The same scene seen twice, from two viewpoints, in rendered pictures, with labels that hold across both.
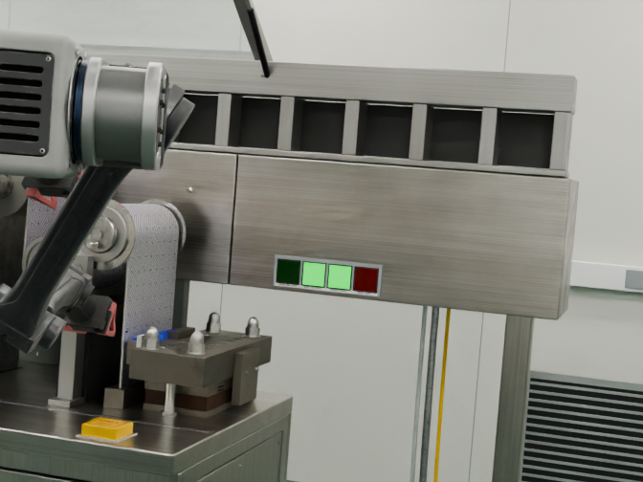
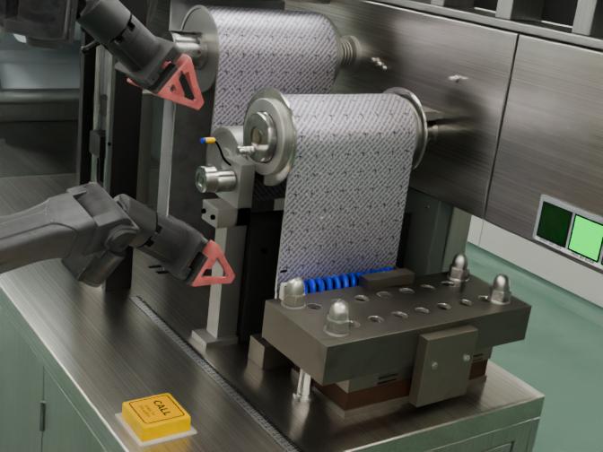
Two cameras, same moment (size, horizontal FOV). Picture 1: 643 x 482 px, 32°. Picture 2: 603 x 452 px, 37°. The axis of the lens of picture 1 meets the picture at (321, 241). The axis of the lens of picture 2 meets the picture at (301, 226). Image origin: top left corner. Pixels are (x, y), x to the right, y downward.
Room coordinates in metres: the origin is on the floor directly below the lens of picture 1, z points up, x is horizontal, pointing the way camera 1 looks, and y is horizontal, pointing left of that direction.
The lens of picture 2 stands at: (1.32, -0.40, 1.56)
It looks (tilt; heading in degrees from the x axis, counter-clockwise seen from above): 19 degrees down; 37
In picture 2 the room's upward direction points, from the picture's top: 7 degrees clockwise
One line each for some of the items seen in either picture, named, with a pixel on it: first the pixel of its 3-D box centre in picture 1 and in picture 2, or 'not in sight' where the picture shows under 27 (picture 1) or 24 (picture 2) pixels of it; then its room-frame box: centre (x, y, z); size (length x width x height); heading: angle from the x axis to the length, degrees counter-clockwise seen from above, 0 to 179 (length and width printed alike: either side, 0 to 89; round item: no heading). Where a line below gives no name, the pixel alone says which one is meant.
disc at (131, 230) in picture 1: (102, 233); (268, 136); (2.32, 0.45, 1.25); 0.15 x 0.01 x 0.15; 73
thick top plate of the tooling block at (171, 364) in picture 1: (205, 355); (400, 320); (2.42, 0.23, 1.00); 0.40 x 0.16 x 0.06; 163
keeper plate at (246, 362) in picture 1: (247, 376); (444, 366); (2.41, 0.14, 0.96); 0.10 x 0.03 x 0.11; 163
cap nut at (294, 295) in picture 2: (151, 337); (294, 291); (2.27, 0.33, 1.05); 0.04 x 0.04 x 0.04
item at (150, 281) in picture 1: (150, 298); (344, 228); (2.42, 0.36, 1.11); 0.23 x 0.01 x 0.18; 163
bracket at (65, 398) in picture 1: (70, 330); (221, 254); (2.29, 0.49, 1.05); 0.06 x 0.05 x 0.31; 163
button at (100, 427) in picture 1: (107, 428); (155, 416); (2.05, 0.36, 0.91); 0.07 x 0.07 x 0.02; 73
